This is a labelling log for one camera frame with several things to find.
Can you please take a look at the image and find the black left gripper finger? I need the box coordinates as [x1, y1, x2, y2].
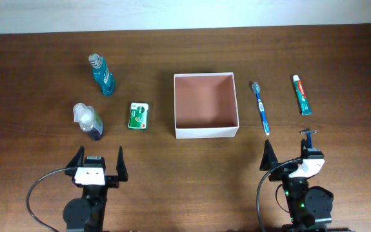
[116, 146, 128, 182]
[65, 146, 85, 176]

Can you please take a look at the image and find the clear purple sanitizer bottle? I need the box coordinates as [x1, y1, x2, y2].
[73, 103, 104, 141]

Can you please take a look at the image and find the green red toothpaste tube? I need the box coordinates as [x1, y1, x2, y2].
[292, 75, 312, 115]

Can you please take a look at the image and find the teal mouthwash bottle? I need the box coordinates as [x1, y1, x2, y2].
[88, 53, 115, 95]

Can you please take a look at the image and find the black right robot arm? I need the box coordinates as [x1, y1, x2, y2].
[256, 139, 334, 232]

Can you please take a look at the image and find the blue white toothbrush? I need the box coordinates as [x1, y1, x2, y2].
[252, 82, 270, 136]

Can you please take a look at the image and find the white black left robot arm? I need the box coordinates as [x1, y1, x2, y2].
[63, 146, 128, 232]

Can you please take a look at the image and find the white cardboard box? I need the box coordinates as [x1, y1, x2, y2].
[174, 72, 239, 139]

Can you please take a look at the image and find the green white soap packet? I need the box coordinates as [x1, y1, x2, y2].
[128, 102, 149, 130]

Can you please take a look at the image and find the blue disposable razor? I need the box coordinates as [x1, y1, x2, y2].
[300, 129, 317, 148]

